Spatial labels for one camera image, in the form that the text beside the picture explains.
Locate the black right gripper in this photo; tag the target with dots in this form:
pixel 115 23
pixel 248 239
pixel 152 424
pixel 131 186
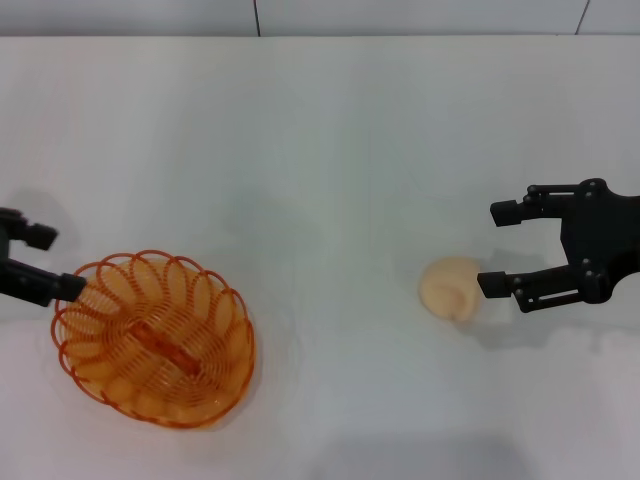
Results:
pixel 605 235

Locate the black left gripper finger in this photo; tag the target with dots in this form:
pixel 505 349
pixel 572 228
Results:
pixel 30 285
pixel 40 236

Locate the pale beige bread bun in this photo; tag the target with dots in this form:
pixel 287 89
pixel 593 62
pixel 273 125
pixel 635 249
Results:
pixel 447 287

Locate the orange woven plastic basket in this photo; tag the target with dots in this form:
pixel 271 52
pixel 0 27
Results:
pixel 150 345

